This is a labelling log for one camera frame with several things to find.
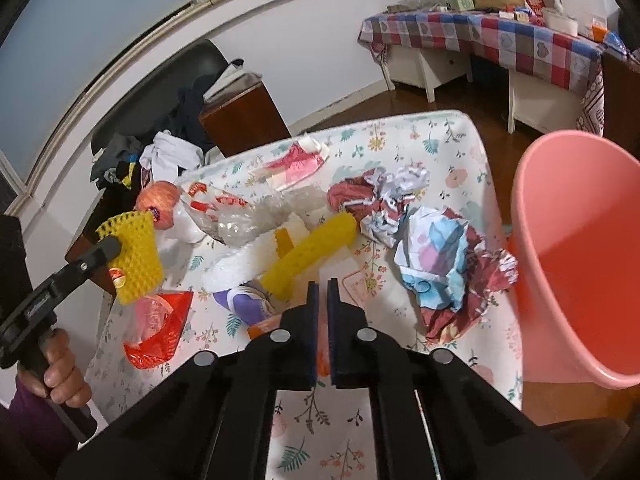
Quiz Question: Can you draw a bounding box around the white wooden desk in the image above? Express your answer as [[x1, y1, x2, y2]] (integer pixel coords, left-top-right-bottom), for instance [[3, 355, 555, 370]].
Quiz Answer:
[[381, 46, 582, 133]]

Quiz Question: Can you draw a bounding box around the brown wooden side cabinet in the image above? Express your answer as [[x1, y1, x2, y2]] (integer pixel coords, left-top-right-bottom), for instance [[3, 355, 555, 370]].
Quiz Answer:
[[198, 82, 291, 157]]

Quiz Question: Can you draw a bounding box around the red apple with sticker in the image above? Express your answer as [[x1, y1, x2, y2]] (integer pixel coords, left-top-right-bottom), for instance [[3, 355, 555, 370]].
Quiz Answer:
[[134, 181, 181, 230]]

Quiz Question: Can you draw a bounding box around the yellow foam net sleeve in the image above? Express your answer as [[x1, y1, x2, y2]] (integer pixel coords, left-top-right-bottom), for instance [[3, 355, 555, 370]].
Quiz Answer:
[[96, 211, 164, 306]]

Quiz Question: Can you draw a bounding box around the plaid tablecloth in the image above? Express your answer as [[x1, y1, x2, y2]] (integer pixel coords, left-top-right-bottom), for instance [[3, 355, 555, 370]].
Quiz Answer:
[[358, 11, 605, 136]]

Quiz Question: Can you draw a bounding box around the white bowl on desk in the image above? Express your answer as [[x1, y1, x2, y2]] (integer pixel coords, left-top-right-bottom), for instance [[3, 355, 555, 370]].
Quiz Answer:
[[541, 8, 578, 37]]

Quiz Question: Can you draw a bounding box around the yellow foam net roll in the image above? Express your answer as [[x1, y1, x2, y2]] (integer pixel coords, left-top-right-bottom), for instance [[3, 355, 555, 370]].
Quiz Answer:
[[260, 211, 358, 301]]

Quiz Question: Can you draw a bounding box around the person's left hand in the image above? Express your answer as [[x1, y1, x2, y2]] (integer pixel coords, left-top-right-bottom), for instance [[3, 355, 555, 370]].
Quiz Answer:
[[17, 328, 92, 408]]

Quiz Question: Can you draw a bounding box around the pink snack package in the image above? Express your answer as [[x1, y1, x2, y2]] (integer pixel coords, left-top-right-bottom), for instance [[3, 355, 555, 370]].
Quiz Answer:
[[250, 134, 330, 192]]

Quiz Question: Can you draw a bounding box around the red plastic wrapper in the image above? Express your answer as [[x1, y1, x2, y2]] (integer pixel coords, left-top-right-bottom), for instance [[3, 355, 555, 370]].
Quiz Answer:
[[122, 290, 193, 370]]

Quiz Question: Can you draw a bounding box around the black leather armchair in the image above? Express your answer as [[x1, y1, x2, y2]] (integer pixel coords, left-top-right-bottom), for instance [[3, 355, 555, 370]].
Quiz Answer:
[[90, 39, 228, 155]]

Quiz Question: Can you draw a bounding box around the dark clothes pile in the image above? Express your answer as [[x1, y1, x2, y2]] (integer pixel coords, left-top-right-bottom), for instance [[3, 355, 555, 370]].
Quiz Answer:
[[90, 133, 143, 190]]

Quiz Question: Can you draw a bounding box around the clear crinkled plastic bag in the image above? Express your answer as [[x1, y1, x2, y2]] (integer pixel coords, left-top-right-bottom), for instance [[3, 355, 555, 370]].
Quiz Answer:
[[218, 184, 328, 247]]

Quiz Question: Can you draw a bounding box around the purple white sock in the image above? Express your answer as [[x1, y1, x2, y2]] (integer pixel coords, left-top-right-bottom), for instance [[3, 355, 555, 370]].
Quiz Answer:
[[213, 284, 277, 326]]

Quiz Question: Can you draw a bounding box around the pink plastic trash bin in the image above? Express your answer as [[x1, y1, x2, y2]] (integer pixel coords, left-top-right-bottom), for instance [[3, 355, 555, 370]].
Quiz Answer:
[[510, 130, 639, 389]]

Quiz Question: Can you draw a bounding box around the purple left sleeve forearm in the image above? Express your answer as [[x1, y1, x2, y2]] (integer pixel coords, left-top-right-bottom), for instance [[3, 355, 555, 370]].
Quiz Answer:
[[1, 378, 78, 479]]

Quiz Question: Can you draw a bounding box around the crumpled red white paper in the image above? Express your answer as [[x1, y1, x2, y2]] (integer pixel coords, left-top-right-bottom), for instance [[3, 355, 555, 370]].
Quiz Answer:
[[328, 166, 430, 248]]

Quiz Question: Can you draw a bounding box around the blue pink paper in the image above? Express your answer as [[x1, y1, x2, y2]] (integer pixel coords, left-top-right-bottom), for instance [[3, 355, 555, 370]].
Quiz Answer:
[[394, 206, 472, 313]]

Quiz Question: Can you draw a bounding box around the floral tablecloth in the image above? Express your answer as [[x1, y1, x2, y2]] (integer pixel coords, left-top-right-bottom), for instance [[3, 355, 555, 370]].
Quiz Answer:
[[86, 110, 523, 479]]

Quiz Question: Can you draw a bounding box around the white garment on chair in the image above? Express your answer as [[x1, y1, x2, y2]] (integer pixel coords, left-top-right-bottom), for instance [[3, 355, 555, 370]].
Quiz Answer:
[[139, 130, 204, 183]]

